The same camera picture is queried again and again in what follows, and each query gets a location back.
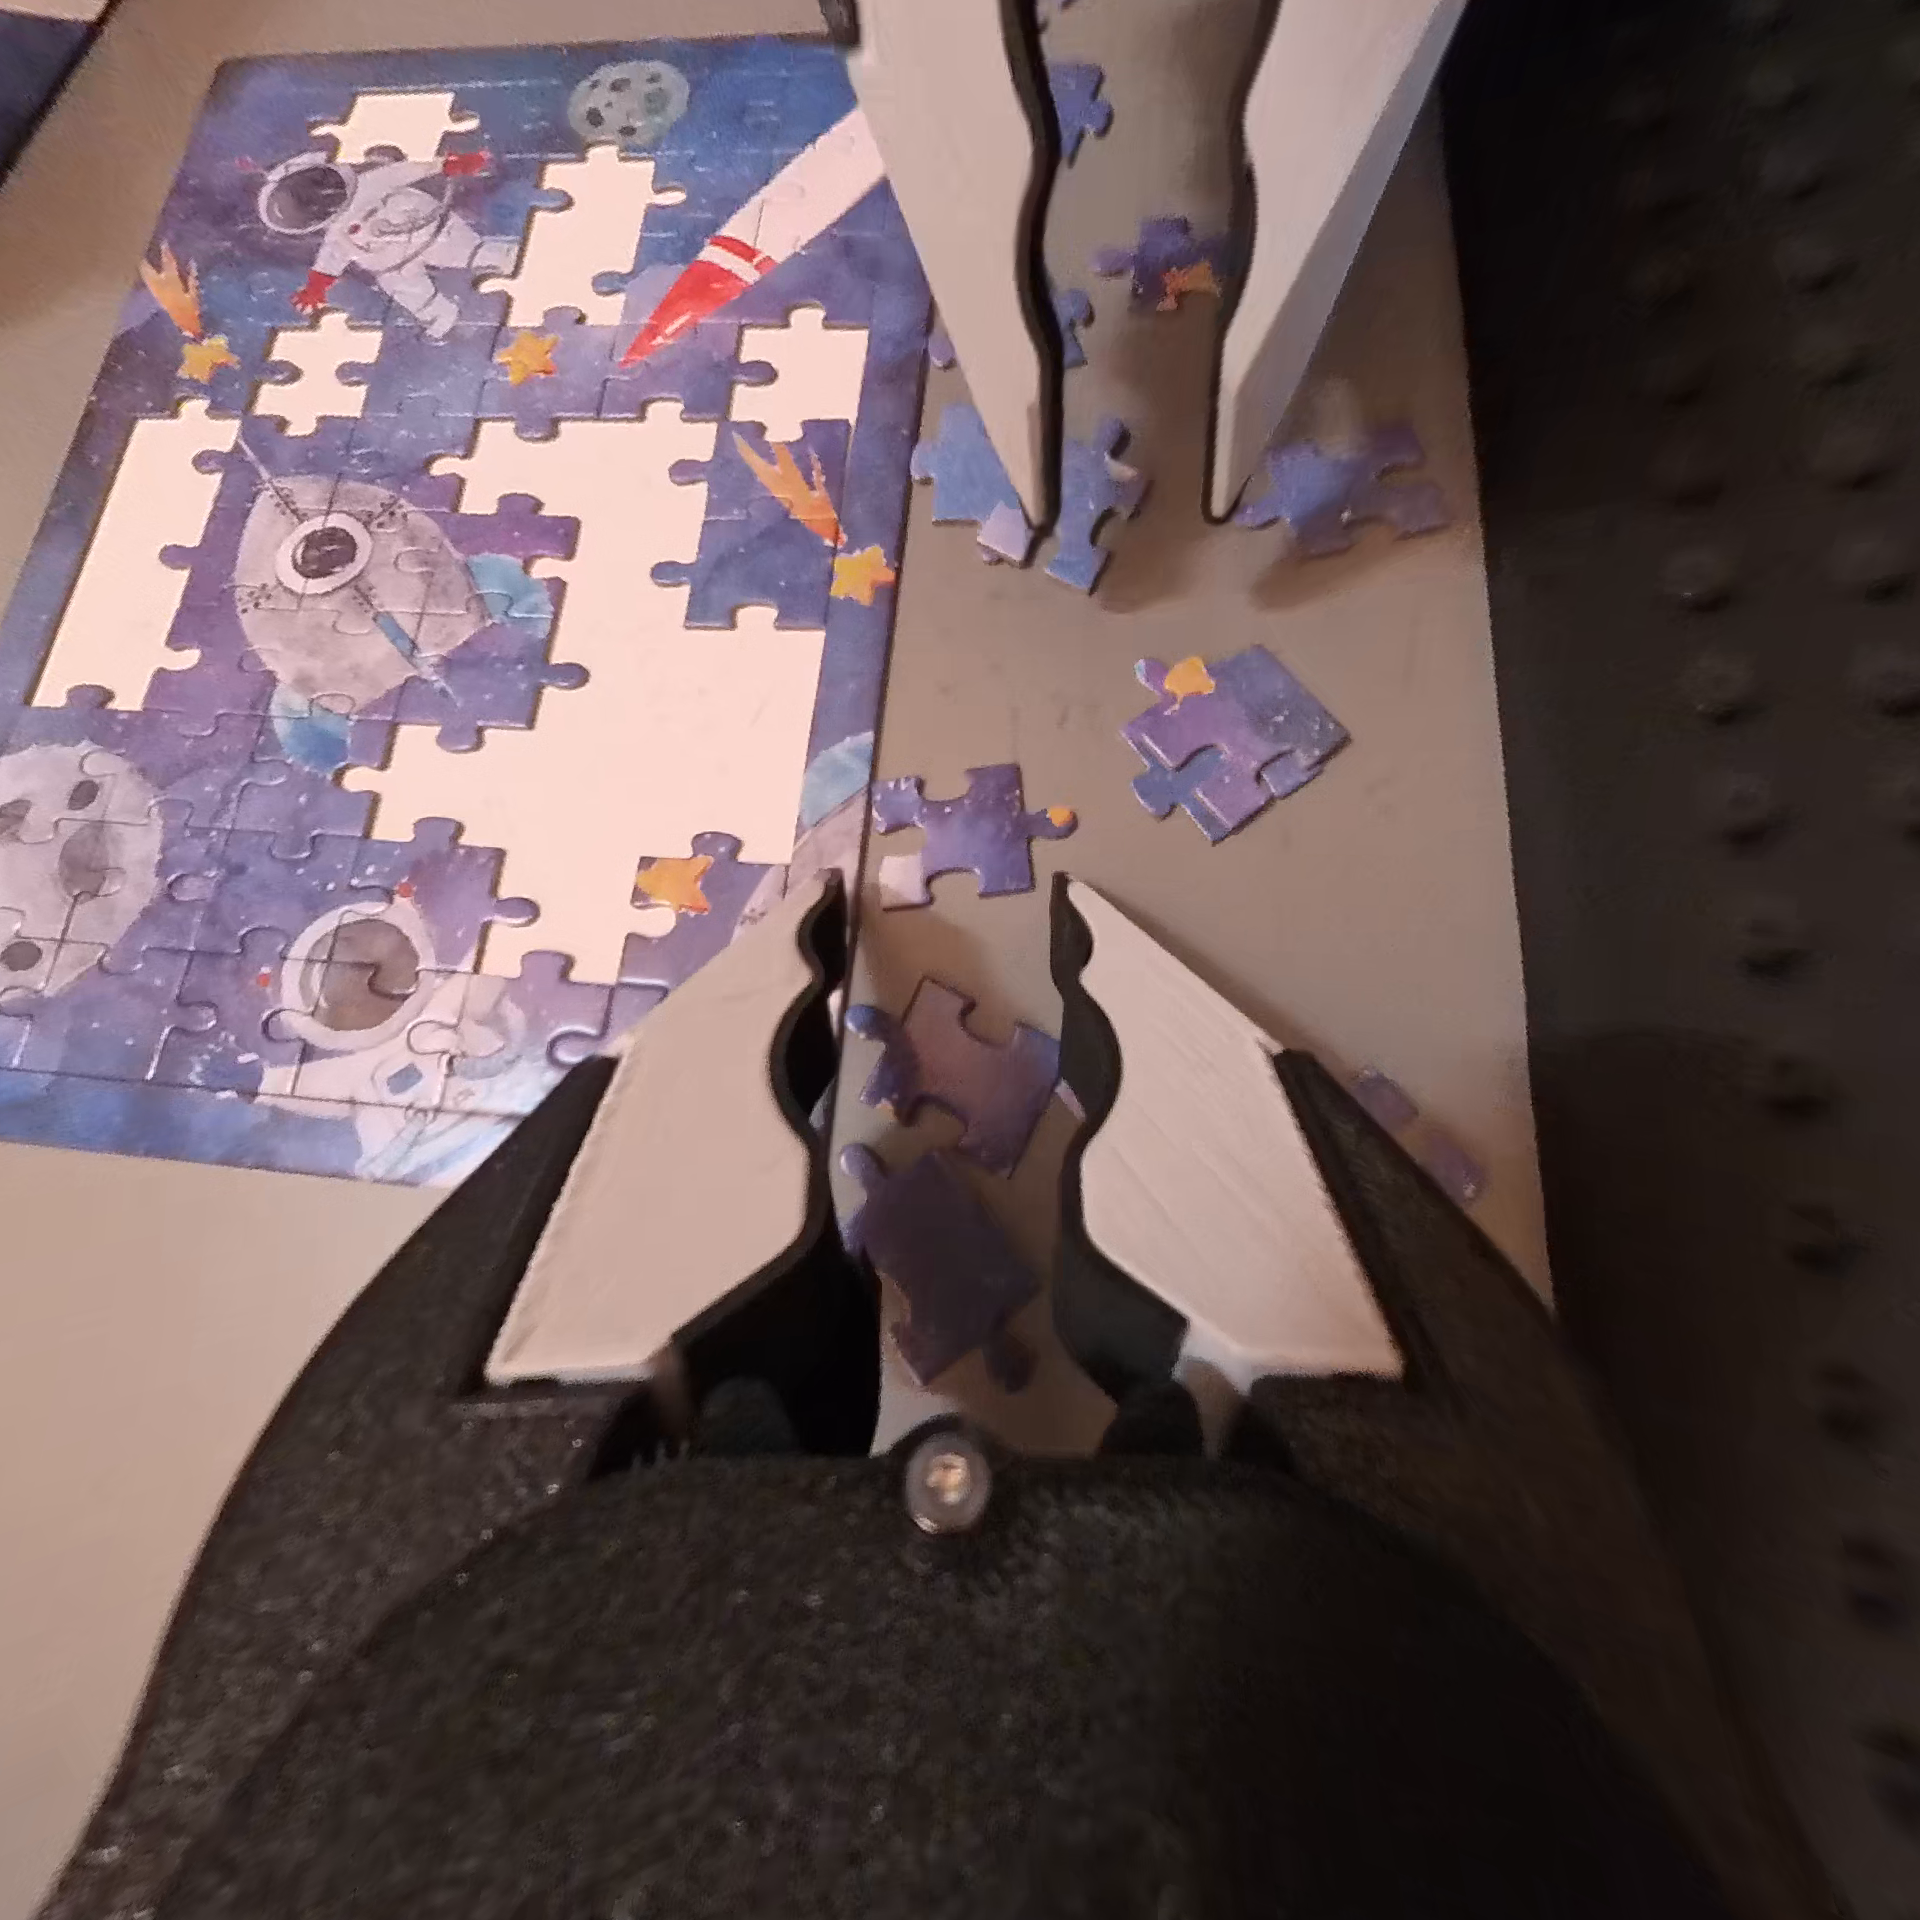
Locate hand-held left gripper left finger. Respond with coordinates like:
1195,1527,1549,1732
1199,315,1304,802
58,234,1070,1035
483,867,889,1453

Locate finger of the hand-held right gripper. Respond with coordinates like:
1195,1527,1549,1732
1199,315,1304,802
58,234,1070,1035
846,0,1070,532
1204,0,1477,526

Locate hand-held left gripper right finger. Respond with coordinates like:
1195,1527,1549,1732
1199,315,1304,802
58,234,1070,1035
1052,874,1407,1453

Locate puzzle pieces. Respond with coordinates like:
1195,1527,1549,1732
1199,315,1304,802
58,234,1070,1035
837,0,1490,1391

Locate space puzzle board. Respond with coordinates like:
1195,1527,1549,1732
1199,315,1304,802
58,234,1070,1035
0,37,942,1187

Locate grey desk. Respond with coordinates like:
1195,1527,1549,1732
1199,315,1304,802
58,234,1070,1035
0,0,1555,1876

